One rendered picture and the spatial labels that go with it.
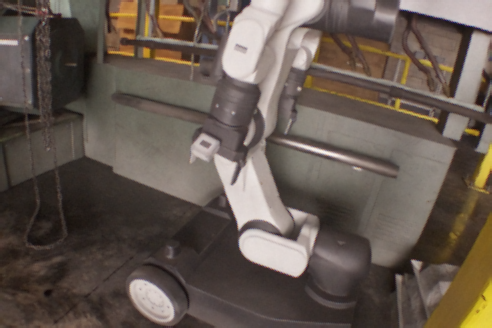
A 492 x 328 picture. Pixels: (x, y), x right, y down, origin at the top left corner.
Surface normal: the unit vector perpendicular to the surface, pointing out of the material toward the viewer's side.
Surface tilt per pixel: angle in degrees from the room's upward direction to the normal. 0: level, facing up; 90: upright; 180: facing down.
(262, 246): 90
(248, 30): 90
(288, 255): 90
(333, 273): 90
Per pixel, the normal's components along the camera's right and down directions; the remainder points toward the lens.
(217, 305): -0.38, 0.33
